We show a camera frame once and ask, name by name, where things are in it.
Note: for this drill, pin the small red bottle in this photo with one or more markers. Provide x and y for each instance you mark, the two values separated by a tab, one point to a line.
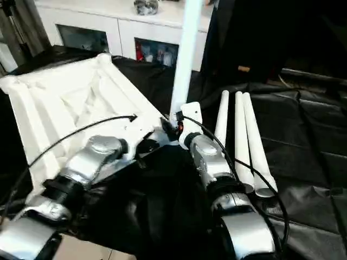
138	51

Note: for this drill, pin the black mat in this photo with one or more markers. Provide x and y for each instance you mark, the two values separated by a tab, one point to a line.
298	135

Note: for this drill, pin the small white jar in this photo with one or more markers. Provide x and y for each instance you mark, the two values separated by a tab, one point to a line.
168	59
160	57
148	57

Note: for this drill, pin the shiny object on cabinet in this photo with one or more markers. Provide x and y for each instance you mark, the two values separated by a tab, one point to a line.
146	6

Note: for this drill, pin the white plastic table top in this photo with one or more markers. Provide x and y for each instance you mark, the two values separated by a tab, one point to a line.
54	94

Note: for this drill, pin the white plastic table leg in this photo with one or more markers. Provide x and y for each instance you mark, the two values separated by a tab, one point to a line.
187	54
254	140
222	116
240	130

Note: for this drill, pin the white cabinet with glass doors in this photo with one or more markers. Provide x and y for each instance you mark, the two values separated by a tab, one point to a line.
108	19

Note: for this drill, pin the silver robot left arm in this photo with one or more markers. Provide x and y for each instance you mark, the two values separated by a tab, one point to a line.
92	154

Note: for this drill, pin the black backdrop cloth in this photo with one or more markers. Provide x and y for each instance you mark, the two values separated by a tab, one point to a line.
271	32

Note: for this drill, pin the small tan block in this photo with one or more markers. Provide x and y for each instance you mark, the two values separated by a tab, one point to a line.
243	68

